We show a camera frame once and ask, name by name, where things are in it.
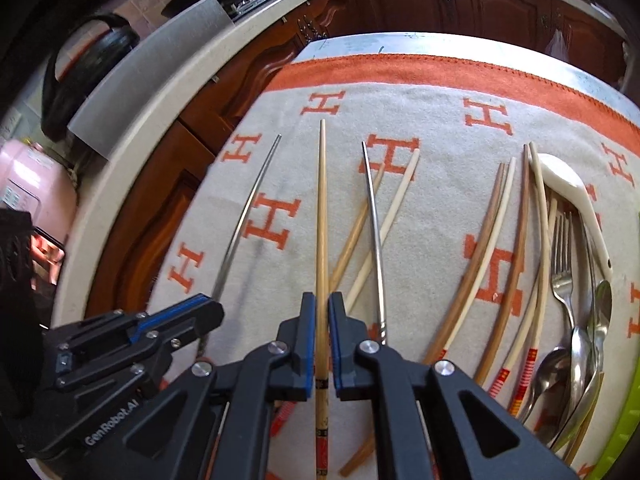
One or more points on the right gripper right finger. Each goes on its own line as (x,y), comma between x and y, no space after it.
(354,355)

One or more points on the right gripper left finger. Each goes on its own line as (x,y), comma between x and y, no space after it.
(293,375)

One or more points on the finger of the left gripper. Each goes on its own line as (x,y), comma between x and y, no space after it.
(198,315)

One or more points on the steel chopstick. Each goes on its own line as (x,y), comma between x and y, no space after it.
(216,289)
(377,262)

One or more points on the bamboo chopstick red end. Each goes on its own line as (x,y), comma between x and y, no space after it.
(321,444)

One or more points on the pale cream chopstick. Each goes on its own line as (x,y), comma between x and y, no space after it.
(387,224)

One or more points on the cream chopstick red band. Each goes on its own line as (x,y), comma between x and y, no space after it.
(486,249)

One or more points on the tan bamboo chopstick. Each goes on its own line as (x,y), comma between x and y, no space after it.
(349,246)

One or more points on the brown wooden chopstick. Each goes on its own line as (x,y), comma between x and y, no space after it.
(434,351)

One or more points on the dark brown chopstick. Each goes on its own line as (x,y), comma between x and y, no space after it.
(516,268)

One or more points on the light chopstick red stripes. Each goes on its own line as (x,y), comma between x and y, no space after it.
(542,286)

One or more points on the steel spoon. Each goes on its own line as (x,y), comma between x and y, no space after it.
(553,367)
(603,312)

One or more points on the pink appliance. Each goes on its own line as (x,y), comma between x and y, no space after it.
(34,182)

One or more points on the beige orange H blanket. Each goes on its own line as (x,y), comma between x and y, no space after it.
(437,130)

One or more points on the steel range hood panel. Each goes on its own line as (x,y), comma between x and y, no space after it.
(121,95)

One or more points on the steel fork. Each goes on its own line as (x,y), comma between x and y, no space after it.
(562,285)

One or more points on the green plastic tray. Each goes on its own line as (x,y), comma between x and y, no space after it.
(621,436)

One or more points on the white ceramic spoon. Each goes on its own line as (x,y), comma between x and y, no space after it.
(564,180)

